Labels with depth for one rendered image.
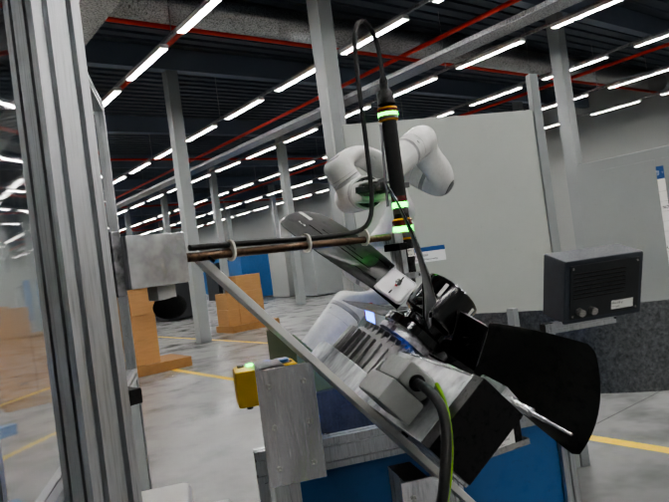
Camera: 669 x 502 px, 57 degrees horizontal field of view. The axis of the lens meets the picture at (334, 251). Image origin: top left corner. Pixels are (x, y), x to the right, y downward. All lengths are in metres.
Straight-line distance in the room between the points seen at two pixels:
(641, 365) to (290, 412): 2.23
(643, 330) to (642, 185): 4.59
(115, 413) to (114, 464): 0.06
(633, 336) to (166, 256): 2.50
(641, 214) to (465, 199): 4.39
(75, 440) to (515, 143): 3.05
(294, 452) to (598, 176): 6.93
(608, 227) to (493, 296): 4.45
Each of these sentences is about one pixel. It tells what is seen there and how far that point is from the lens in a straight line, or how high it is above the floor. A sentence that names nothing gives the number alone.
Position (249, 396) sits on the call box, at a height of 1.01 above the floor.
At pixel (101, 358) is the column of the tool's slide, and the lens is 0.80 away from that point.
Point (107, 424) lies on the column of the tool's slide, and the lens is 0.81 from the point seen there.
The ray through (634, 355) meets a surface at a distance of 3.09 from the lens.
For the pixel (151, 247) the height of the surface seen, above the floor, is 1.37.
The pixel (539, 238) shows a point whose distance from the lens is 3.56.
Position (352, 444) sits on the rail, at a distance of 1.69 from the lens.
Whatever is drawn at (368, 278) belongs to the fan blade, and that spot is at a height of 1.27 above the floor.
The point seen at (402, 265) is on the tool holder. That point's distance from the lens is 1.27.
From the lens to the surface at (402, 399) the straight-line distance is 0.88.
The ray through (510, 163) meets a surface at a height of 1.71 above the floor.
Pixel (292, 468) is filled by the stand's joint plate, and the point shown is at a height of 0.98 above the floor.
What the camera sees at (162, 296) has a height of 1.30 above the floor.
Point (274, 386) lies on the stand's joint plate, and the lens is 1.07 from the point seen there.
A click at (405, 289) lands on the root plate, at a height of 1.24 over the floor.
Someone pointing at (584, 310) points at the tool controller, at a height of 1.08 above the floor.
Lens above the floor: 1.32
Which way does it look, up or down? 1 degrees up
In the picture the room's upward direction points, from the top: 8 degrees counter-clockwise
